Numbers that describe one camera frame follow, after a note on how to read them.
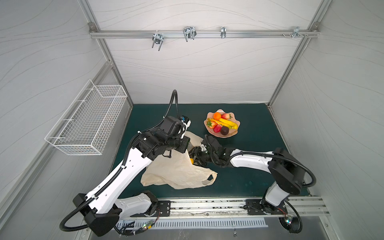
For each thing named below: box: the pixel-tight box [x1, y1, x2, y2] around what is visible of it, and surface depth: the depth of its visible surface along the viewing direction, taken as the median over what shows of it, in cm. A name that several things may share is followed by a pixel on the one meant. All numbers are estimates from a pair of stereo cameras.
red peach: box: [221, 113, 233, 120], surface depth 107 cm
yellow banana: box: [208, 118, 239, 130], surface depth 107 cm
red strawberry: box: [206, 121, 218, 129], surface depth 103 cm
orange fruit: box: [213, 112, 222, 121], surface depth 107 cm
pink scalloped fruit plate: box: [203, 109, 241, 139], surface depth 104 cm
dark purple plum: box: [220, 125, 229, 136], surface depth 102 cm
